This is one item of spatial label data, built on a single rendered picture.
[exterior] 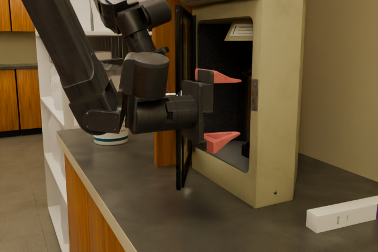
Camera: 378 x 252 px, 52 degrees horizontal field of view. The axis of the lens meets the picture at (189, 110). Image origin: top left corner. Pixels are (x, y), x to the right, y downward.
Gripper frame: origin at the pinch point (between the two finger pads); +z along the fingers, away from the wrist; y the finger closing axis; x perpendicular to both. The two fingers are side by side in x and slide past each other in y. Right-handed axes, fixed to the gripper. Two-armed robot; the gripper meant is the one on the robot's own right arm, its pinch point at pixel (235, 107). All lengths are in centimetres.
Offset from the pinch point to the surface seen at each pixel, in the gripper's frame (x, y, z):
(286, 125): 8.9, -7.1, 20.0
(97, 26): 141, 19, 9
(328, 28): 32, 16, 55
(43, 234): 206, -119, -18
